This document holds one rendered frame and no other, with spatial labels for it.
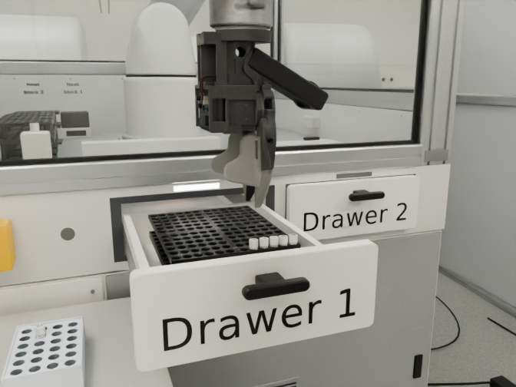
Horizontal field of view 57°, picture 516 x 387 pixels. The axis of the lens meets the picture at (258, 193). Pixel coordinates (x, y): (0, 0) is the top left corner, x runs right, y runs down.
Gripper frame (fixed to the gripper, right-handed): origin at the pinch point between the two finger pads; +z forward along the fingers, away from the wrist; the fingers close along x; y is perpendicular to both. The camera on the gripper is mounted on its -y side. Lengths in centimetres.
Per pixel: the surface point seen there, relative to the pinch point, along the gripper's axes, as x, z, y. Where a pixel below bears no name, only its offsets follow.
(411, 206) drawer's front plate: -21.2, 11.0, -41.4
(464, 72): -154, -17, -175
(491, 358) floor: -74, 98, -129
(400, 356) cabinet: -23, 47, -43
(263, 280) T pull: 12.7, 6.3, 4.0
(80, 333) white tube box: -4.2, 17.9, 23.2
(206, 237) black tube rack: -6.4, 7.5, 5.5
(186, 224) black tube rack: -13.7, 7.5, 6.9
